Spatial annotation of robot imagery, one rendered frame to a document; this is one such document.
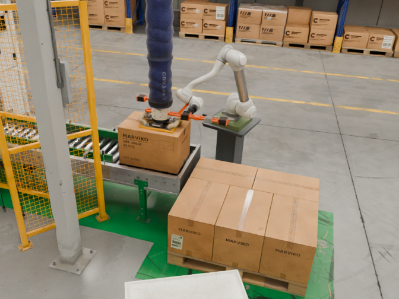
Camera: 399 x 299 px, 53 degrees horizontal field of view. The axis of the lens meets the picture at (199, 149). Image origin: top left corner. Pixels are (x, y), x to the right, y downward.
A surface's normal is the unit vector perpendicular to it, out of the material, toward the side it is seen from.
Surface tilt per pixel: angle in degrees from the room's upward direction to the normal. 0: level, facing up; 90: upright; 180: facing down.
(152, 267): 0
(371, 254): 0
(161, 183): 90
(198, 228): 90
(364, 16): 90
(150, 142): 90
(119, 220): 0
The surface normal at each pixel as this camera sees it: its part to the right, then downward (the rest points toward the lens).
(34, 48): -0.28, 0.46
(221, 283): 0.04, -0.87
